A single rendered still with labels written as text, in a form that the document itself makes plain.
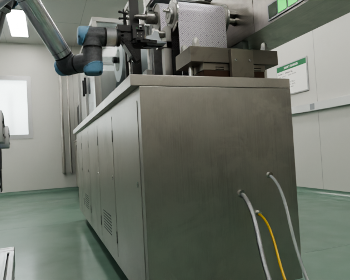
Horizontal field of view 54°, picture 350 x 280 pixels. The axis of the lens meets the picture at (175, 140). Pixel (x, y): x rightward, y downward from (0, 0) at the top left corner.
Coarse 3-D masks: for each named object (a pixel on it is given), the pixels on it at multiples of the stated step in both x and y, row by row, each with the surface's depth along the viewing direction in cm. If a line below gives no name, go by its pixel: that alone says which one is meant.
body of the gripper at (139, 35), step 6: (120, 24) 141; (132, 24) 141; (138, 24) 142; (120, 30) 141; (126, 30) 142; (132, 30) 142; (138, 30) 144; (144, 30) 144; (120, 36) 139; (126, 36) 142; (132, 36) 142; (138, 36) 143; (120, 42) 140; (132, 42) 142; (138, 48) 149
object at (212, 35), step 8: (184, 24) 153; (192, 24) 155; (200, 24) 156; (208, 24) 157; (216, 24) 159; (224, 24) 160; (184, 32) 153; (192, 32) 154; (200, 32) 156; (208, 32) 157; (216, 32) 159; (224, 32) 160; (184, 40) 153; (200, 40) 156; (208, 40) 157; (216, 40) 158; (224, 40) 160
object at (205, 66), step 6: (198, 66) 138; (204, 66) 135; (210, 66) 136; (216, 66) 137; (222, 66) 138; (228, 66) 138; (258, 66) 144; (264, 66) 145; (198, 72) 139; (204, 72) 135; (210, 72) 136; (216, 72) 137; (222, 72) 138; (228, 72) 139; (258, 72) 144
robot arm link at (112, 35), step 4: (108, 28) 139; (112, 28) 139; (108, 32) 138; (112, 32) 138; (116, 32) 139; (108, 36) 138; (112, 36) 138; (116, 36) 139; (108, 40) 138; (112, 40) 139; (116, 40) 139; (108, 44) 140; (112, 44) 140; (116, 44) 142
